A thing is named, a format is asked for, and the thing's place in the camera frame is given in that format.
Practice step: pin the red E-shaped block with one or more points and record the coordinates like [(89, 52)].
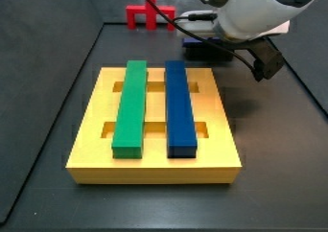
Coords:
[(147, 11)]

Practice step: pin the purple E-shaped block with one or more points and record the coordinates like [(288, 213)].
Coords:
[(195, 43)]

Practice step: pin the green long bar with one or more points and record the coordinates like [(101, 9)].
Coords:
[(128, 138)]

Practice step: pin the blue long bar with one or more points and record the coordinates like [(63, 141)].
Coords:
[(181, 142)]

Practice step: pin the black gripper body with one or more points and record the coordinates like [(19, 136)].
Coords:
[(258, 46)]

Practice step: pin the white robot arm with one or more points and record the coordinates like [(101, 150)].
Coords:
[(240, 23)]

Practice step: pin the black angled fixture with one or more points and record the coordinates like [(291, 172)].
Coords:
[(207, 54)]

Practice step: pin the yellow slotted board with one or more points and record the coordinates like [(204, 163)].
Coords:
[(216, 164)]

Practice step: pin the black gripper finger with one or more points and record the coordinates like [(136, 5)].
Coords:
[(268, 62)]

